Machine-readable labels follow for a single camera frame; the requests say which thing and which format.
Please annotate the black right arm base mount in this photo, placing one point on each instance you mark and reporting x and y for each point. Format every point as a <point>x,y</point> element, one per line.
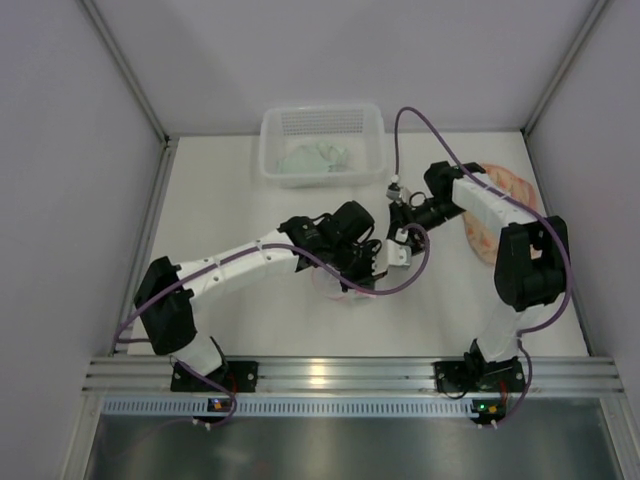
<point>473,373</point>

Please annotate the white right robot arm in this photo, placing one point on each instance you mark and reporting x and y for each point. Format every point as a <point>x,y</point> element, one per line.
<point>531,265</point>

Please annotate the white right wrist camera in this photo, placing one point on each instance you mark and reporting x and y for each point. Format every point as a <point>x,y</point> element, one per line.
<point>395,192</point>

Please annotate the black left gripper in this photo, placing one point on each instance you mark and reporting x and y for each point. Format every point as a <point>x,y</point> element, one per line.
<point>361,261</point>

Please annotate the aluminium frame rail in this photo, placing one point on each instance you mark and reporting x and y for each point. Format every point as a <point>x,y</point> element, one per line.
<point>561,377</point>

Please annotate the white mesh pink-trimmed laundry bag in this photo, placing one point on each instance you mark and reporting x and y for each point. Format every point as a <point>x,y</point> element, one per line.
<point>330,287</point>

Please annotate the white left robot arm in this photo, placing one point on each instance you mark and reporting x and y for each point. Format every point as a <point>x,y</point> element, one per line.
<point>171,295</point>

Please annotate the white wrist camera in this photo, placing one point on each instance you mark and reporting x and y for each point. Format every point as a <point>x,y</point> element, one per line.
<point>397,251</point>
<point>395,192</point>

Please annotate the light green garment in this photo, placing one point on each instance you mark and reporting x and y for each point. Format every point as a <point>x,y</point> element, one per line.
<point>318,158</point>

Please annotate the peach patterned laundry bag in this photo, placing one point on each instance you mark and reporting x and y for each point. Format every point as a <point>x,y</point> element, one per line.
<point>482,226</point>

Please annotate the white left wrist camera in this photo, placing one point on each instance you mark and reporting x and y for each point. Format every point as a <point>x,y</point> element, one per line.
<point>397,251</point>

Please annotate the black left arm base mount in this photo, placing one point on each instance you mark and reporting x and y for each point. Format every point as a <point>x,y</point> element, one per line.
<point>225,375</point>

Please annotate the white plastic basket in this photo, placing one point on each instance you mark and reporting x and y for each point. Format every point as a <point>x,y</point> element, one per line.
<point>356,126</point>

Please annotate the white slotted cable duct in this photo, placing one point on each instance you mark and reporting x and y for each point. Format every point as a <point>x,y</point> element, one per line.
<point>300,407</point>

